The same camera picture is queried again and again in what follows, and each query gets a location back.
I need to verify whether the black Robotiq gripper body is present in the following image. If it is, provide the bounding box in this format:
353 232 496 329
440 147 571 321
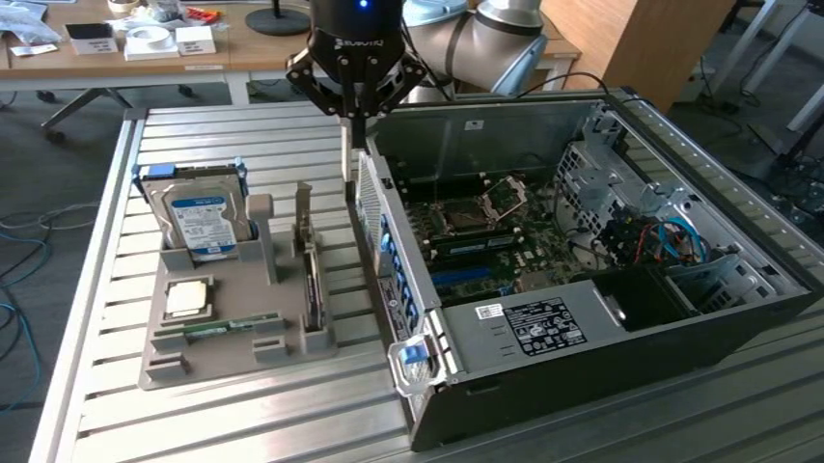
306 0 409 84

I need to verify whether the black round lamp base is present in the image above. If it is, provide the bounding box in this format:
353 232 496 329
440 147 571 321
244 0 317 37

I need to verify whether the black Nvidia graphics card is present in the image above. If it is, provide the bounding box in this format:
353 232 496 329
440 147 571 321
290 180 332 335

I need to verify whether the blue SATA wire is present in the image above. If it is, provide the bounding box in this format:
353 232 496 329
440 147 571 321
650 216 711 265

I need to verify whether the blue case latch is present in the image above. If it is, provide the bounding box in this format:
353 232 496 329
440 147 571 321
398 342 432 368

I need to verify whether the white desk frame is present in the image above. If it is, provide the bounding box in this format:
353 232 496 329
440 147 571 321
704 0 824 132

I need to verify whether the green motherboard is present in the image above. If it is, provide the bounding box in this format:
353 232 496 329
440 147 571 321
404 168 618 310

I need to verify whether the silver perforated drive cage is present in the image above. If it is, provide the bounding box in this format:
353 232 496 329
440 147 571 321
552 139 710 269

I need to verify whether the white paper card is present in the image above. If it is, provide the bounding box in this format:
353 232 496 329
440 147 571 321
9 43 61 58

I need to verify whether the silver disk bay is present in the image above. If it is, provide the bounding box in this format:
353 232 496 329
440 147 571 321
663 250 784 314

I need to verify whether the small white box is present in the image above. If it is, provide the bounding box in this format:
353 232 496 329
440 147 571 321
174 25 217 57

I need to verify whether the wooden cabinet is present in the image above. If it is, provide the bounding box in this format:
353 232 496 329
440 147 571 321
537 0 736 113

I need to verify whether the black open PC case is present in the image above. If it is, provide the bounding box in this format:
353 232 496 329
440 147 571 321
341 86 824 452

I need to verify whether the silver CPU chip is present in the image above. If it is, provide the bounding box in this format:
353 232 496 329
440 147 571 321
163 279 212 319

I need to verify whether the hard disk in blue caddy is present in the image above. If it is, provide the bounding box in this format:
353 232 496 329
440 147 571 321
131 156 257 264

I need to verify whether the grey parts rack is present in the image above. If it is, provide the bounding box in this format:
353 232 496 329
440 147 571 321
138 192 341 392

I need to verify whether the white tape roll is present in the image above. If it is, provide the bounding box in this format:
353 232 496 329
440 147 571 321
126 25 174 49

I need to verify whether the white box with black top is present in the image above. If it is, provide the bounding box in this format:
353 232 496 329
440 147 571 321
63 21 122 56

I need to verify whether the CPU socket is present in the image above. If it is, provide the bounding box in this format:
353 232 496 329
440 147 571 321
431 197 501 237

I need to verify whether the grey power supply unit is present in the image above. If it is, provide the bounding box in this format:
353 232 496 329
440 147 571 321
441 279 630 376

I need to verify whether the black cable behind case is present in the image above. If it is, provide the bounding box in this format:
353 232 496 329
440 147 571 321
544 70 646 105

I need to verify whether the clear plastic bag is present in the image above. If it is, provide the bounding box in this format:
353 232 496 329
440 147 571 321
0 1 65 45

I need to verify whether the grey case handle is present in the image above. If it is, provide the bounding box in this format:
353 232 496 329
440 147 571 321
386 332 453 398
341 115 373 195

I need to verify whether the white floor cable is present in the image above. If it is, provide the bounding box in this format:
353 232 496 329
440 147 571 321
0 201 99 232

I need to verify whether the long expansion slot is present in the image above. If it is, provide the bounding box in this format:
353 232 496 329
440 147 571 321
439 283 515 298
431 267 501 288

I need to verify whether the flat white box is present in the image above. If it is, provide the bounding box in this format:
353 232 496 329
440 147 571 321
123 37 182 63

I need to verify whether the long wooden desk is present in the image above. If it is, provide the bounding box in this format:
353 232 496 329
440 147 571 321
0 0 585 142

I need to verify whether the metal socket cover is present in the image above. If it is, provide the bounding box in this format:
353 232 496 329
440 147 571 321
480 174 531 226

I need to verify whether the black chair base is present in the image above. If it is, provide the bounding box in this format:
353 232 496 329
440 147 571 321
746 123 824 228

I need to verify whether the blue floor cable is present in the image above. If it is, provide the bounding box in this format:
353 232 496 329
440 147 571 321
0 231 51 416

